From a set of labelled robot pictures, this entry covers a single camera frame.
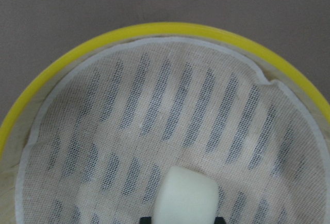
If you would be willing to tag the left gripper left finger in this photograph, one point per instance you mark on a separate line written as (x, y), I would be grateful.
(145, 220)

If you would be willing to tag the yellow bamboo steamer basket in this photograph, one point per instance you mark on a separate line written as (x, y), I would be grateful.
(92, 137)

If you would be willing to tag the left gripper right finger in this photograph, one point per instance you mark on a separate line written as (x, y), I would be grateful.
(219, 220)

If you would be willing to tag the white steamed bun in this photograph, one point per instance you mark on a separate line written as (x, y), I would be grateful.
(186, 196)

